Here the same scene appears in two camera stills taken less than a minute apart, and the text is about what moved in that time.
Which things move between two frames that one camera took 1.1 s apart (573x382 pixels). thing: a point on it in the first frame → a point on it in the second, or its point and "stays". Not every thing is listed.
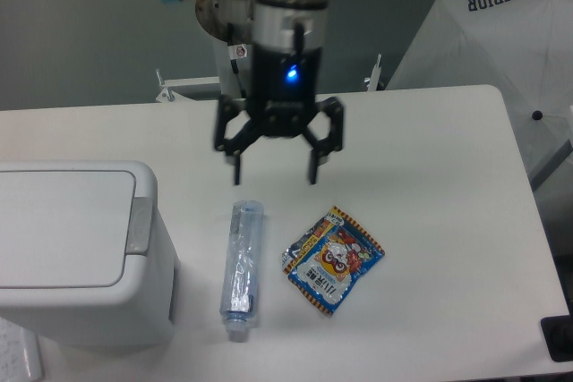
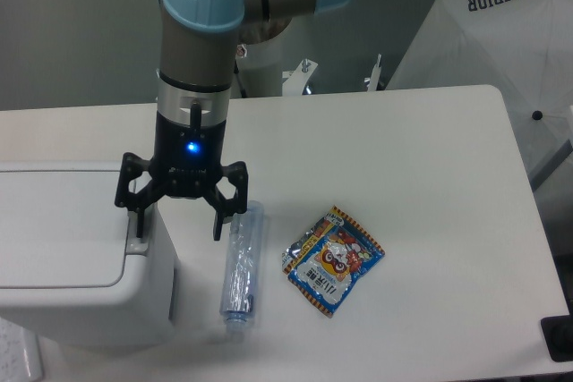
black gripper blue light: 284,87 → 186,163
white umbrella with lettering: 514,33 stays
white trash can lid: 64,228 stays
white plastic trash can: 86,261 stays
